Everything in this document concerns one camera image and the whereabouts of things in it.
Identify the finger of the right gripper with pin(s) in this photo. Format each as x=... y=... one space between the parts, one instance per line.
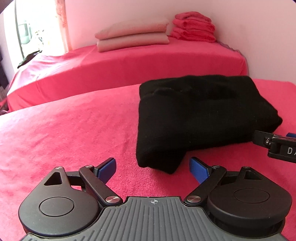
x=279 y=147

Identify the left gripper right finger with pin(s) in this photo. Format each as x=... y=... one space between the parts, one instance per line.
x=208 y=177

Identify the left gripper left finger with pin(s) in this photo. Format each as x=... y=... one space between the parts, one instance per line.
x=95 y=180

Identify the black knit pants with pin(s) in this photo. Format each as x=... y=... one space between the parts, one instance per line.
x=178 y=115

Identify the near bed red cover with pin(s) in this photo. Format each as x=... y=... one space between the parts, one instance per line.
x=89 y=128

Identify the far bed red sheet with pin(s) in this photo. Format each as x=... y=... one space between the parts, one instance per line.
x=50 y=78

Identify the lower beige folded blanket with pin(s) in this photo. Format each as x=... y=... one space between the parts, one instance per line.
x=132 y=41

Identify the beige folded blanket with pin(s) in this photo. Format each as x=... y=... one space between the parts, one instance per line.
x=132 y=27
x=132 y=41

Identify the small black cloth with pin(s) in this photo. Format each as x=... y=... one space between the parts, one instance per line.
x=29 y=57

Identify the upper beige folded blanket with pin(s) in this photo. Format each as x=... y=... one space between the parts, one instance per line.
x=132 y=27

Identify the red folded towel stack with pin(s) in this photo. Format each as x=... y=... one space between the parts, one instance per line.
x=193 y=26

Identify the window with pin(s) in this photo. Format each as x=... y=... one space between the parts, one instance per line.
x=42 y=26

